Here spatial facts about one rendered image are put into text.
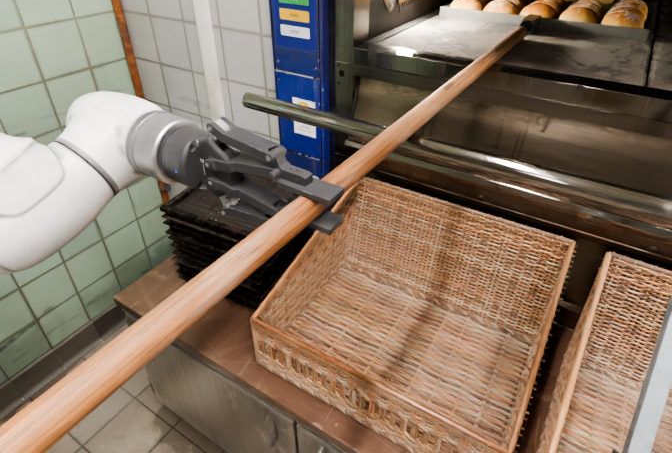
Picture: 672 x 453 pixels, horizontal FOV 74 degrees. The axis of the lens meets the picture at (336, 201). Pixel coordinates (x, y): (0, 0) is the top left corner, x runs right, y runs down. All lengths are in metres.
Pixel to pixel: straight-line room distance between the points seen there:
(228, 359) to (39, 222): 0.64
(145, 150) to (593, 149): 0.84
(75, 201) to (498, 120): 0.83
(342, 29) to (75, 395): 0.97
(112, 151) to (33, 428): 0.38
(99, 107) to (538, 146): 0.83
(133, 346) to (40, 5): 1.37
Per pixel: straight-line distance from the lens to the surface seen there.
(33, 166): 0.63
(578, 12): 1.44
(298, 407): 1.05
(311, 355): 0.94
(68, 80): 1.69
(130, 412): 1.85
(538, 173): 0.65
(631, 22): 1.43
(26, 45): 1.62
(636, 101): 1.00
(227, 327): 1.20
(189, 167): 0.58
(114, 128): 0.65
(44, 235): 0.63
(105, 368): 0.36
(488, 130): 1.07
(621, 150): 1.05
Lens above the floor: 1.47
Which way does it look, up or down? 34 degrees down
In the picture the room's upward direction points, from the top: straight up
